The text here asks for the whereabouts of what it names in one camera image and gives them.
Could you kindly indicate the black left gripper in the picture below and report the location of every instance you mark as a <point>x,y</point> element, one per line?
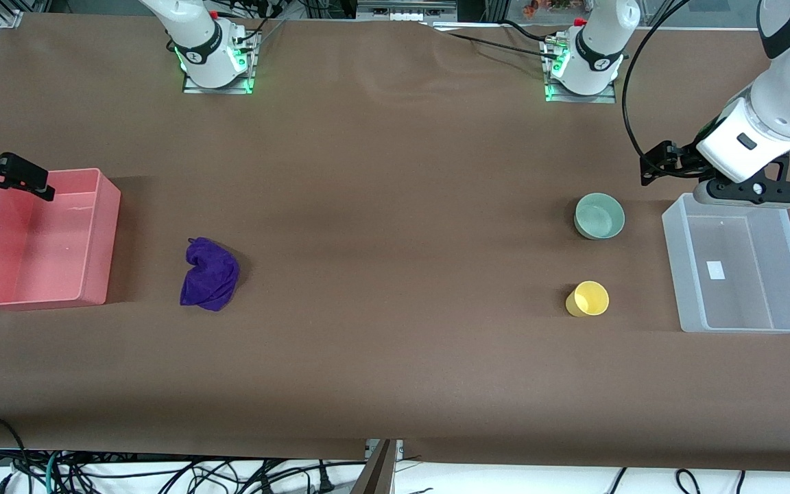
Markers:
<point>684,160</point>

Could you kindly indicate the green ceramic bowl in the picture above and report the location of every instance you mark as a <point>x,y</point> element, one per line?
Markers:
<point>599,216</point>

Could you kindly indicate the yellow cup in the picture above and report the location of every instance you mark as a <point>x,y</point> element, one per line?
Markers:
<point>588,299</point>

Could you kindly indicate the purple cloth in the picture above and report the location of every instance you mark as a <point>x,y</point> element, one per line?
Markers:
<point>210,274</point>

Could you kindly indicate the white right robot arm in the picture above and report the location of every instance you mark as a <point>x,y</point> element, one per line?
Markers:
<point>196,41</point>

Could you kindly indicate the pink plastic bin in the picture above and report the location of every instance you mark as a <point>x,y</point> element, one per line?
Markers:
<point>38,254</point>

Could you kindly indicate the clear plastic bin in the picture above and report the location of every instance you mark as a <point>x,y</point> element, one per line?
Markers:
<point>745,288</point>

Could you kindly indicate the brown table cover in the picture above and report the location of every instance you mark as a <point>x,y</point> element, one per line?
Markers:
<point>395,274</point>

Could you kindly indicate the white power strip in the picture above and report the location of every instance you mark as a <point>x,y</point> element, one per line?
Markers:
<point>405,10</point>

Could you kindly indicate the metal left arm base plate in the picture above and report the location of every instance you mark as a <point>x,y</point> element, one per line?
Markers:
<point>607,98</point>

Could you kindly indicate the aluminium corner bracket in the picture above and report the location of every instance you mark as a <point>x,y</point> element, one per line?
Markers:
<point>9,18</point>

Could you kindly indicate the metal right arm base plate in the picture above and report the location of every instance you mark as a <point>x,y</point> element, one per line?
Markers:
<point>252,68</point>

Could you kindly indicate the wooden post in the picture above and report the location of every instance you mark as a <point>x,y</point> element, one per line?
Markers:
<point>378,477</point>

